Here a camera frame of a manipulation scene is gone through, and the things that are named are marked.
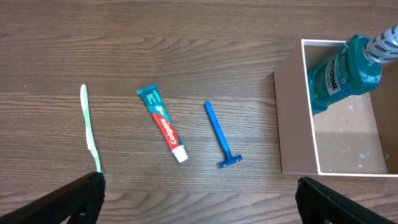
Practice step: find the green white toothbrush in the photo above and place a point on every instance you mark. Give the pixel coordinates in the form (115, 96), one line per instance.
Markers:
(88, 130)

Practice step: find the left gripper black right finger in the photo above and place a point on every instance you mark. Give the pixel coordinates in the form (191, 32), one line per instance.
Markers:
(318, 203)

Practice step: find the blue disposable razor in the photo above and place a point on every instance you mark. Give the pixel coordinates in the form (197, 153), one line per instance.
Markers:
(229, 159)

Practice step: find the white cardboard box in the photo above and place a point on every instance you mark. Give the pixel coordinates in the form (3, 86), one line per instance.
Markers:
(355, 137)

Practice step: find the Colgate toothpaste tube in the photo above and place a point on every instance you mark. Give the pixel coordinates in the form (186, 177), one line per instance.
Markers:
(150, 95)

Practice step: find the blue mouthwash bottle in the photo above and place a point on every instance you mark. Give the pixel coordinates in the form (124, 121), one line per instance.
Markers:
(356, 69)

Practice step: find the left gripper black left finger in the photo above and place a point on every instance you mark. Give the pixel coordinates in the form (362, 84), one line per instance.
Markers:
(79, 201)

